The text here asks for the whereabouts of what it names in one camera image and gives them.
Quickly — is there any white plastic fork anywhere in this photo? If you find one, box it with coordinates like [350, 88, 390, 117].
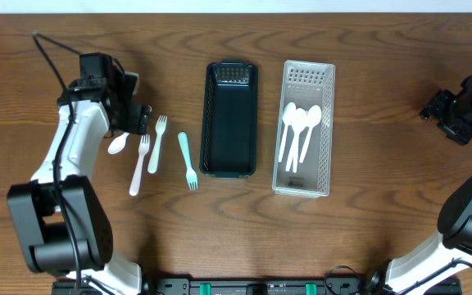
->
[129, 134, 150, 196]
[147, 115, 167, 174]

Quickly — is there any white spoon wide handle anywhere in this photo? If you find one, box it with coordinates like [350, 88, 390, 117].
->
[107, 132, 129, 155]

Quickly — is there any mint green plastic fork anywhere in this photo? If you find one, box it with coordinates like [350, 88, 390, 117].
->
[178, 131, 198, 191]

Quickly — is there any white plastic spoon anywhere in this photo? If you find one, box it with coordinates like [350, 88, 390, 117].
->
[285, 122, 304, 173]
[278, 102, 297, 162]
[285, 108, 306, 173]
[299, 105, 322, 163]

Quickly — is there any clear plastic basket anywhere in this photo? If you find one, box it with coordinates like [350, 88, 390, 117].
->
[272, 60, 336, 198]

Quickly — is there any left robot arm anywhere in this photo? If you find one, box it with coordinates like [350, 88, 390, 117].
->
[7, 72, 150, 294]

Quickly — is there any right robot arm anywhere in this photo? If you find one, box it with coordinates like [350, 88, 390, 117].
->
[362, 73, 472, 294]

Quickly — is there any black plastic basket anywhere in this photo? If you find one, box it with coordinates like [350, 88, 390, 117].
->
[199, 60, 258, 179]

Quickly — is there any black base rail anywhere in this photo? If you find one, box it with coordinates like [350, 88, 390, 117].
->
[51, 277, 463, 295]

